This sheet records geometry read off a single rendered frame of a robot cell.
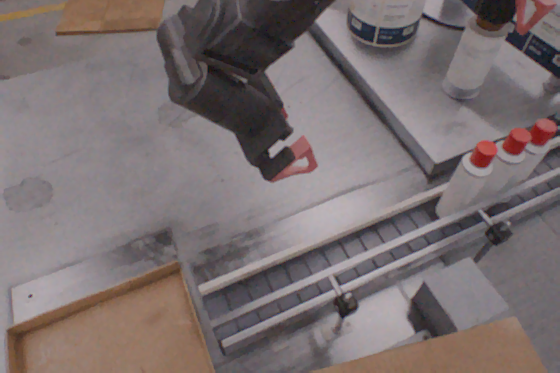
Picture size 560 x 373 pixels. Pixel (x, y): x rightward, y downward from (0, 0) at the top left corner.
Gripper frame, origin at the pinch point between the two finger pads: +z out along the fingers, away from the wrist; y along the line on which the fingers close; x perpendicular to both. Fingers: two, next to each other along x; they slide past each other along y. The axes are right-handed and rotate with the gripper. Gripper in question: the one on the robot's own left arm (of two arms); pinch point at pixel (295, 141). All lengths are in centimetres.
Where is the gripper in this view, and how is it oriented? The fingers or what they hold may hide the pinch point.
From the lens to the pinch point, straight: 58.0
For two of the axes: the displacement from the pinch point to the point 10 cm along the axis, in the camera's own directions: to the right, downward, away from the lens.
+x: -7.1, 6.3, 3.1
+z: 5.9, 2.9, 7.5
